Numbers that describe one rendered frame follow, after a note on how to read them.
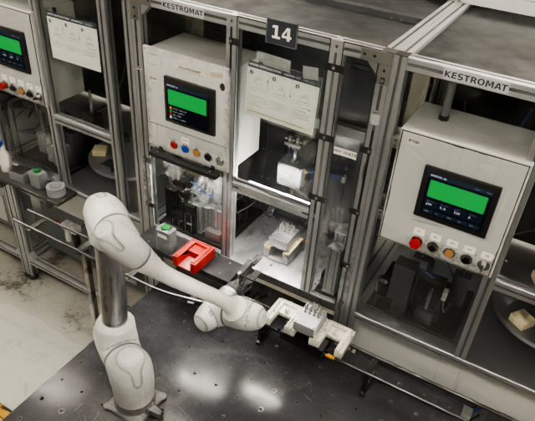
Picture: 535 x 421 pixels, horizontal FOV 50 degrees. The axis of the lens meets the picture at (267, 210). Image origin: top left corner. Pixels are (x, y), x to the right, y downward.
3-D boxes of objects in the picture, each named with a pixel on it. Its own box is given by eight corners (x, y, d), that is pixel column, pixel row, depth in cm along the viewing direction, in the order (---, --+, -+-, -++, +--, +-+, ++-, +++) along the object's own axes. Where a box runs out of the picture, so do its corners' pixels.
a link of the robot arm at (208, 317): (216, 311, 234) (242, 315, 227) (193, 334, 223) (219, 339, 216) (208, 289, 230) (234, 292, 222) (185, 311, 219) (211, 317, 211)
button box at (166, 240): (156, 248, 268) (155, 228, 261) (166, 239, 274) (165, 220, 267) (169, 254, 265) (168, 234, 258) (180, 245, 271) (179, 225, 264)
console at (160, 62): (145, 147, 254) (138, 46, 227) (184, 124, 274) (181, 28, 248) (223, 176, 238) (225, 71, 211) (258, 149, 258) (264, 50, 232)
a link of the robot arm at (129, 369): (120, 418, 213) (114, 379, 201) (106, 382, 226) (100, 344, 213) (161, 401, 220) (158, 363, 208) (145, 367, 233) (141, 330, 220)
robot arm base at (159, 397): (145, 435, 214) (145, 427, 211) (101, 408, 222) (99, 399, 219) (175, 401, 227) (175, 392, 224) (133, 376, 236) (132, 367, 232)
